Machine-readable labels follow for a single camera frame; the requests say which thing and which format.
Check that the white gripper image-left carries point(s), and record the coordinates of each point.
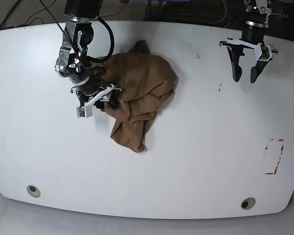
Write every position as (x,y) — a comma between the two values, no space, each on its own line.
(106,95)

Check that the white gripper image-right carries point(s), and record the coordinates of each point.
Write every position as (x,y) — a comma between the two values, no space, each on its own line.
(252,37)

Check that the brown t-shirt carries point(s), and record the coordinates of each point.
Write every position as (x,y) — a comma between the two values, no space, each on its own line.
(147,81)

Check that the red tape rectangle marking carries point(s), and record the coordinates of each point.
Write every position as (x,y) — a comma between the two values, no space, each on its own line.
(272,156)

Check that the grey table grommet left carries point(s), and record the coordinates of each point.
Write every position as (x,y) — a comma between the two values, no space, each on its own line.
(33,191)

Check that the grey table grommet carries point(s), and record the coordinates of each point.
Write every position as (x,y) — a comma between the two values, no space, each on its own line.
(248,203)
(33,191)

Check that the grey table grommet right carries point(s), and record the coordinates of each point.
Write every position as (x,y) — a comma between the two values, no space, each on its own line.
(248,203)

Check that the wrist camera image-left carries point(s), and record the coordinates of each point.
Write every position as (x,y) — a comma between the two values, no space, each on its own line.
(84,112)

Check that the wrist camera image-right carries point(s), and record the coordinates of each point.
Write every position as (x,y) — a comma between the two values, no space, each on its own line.
(266,52)

